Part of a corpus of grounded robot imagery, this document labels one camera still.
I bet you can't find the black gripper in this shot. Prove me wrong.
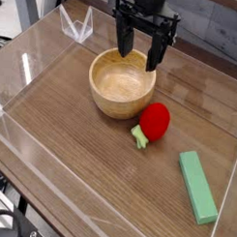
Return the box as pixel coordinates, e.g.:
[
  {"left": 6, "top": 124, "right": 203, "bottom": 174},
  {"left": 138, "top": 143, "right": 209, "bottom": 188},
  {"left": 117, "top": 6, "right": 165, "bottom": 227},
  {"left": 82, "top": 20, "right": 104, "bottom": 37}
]
[{"left": 113, "top": 0, "right": 181, "bottom": 73}]

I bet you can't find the green rectangular stick block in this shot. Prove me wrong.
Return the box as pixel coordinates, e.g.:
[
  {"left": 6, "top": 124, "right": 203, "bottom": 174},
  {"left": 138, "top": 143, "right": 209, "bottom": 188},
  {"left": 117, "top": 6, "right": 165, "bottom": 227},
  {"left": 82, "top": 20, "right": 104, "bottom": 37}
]
[{"left": 179, "top": 151, "right": 218, "bottom": 225}]

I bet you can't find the brown wooden bowl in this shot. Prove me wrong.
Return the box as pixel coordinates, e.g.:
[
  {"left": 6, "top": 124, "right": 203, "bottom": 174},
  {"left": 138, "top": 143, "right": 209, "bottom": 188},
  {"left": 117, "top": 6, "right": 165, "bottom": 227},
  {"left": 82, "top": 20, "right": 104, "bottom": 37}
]
[{"left": 89, "top": 47, "right": 157, "bottom": 120}]

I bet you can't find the red plush strawberry toy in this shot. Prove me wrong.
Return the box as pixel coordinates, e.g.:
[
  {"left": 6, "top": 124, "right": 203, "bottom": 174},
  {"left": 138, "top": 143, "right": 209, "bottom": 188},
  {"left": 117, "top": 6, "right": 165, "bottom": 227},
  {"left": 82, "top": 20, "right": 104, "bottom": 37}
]
[{"left": 131, "top": 103, "right": 171, "bottom": 149}]

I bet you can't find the clear acrylic tray wall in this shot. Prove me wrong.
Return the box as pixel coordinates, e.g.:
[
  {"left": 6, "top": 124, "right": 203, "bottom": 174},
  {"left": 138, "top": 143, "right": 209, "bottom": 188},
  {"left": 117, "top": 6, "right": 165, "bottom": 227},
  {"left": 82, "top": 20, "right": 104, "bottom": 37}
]
[{"left": 0, "top": 0, "right": 237, "bottom": 237}]

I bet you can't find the black metal bracket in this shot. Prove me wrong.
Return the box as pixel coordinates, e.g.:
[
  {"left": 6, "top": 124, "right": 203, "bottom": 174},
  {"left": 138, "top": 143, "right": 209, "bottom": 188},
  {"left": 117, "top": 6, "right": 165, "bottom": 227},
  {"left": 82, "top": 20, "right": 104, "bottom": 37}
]
[{"left": 13, "top": 207, "right": 44, "bottom": 237}]

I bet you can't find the black cable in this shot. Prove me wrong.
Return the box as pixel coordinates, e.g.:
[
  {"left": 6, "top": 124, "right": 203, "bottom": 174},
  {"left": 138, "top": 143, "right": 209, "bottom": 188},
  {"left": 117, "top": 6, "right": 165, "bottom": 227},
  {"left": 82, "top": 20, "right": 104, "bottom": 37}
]
[{"left": 0, "top": 208, "right": 24, "bottom": 237}]

